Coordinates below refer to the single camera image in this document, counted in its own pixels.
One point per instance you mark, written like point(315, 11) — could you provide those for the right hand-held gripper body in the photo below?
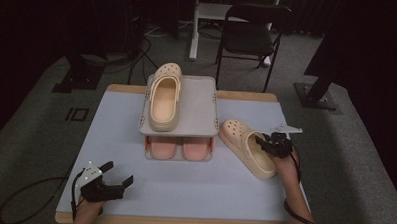
point(280, 146)

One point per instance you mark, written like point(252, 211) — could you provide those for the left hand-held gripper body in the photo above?
point(98, 190)

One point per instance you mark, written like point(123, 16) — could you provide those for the cream clog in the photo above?
point(242, 140)
point(165, 101)

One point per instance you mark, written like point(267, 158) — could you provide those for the pink slipper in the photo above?
point(195, 148)
point(163, 147)

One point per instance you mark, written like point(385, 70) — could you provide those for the grey two-tier shoe rack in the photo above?
point(196, 105)

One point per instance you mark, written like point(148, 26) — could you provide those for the person's right hand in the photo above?
point(288, 168)

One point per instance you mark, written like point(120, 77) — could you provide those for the person's left hand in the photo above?
point(88, 215)

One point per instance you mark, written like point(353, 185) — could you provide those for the light blue table mat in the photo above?
point(184, 188)

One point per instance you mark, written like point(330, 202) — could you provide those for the black stand base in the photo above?
point(315, 96)
point(81, 76)

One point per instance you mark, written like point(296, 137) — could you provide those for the black folding chair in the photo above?
point(249, 37)

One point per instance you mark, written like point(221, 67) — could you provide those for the white desk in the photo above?
point(195, 32)

